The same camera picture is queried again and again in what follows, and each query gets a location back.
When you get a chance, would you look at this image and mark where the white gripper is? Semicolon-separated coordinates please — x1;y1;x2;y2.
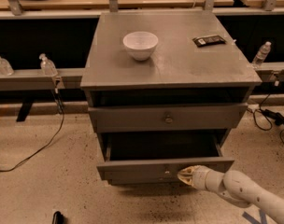
177;165;212;191

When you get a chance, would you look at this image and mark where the grey drawer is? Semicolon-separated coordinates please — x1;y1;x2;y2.
97;131;234;185
89;103;247;133

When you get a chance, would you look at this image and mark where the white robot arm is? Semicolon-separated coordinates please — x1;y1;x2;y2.
177;165;284;224

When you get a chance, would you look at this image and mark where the grey top drawer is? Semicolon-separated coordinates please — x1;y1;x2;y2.
89;103;247;133

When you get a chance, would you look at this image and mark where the grey wooden drawer cabinet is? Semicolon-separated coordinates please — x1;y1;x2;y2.
79;10;263;161

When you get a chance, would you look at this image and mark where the blue tape floor mark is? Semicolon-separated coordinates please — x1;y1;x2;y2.
242;209;269;224

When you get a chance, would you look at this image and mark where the clear plastic water bottle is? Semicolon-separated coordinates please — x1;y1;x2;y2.
252;41;272;68

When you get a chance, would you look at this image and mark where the black object bottom edge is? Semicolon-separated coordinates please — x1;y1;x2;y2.
52;211;64;224

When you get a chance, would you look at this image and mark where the white ceramic bowl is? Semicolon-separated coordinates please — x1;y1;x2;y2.
122;31;159;61

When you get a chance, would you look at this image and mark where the clear pump bottle near cabinet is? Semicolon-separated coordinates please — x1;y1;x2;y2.
39;53;58;77

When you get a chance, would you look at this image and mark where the clear pump bottle far left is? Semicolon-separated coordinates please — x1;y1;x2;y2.
0;56;14;76

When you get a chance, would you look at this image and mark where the black power adapter cable right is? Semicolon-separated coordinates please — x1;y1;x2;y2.
248;84;284;151

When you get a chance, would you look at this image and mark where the grey metal rail bench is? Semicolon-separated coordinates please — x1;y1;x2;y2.
0;62;284;123

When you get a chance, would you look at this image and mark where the black floor cable left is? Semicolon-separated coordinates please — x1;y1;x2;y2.
0;79;65;175

